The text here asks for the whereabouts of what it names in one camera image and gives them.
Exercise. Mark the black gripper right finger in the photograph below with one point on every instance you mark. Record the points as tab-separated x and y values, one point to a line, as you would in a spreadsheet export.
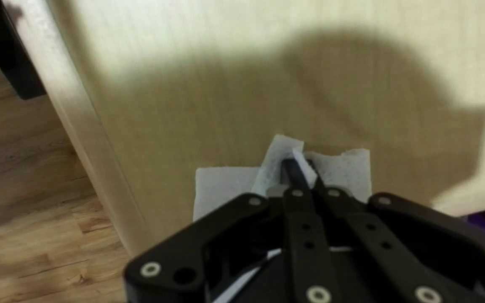
399	246

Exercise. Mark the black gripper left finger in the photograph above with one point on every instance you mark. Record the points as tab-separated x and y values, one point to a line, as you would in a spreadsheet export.
298	235

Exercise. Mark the white napkin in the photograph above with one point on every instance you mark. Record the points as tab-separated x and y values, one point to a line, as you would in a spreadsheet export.
226	185

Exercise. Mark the black stand frame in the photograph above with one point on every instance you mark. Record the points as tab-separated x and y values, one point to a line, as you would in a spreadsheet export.
12	60

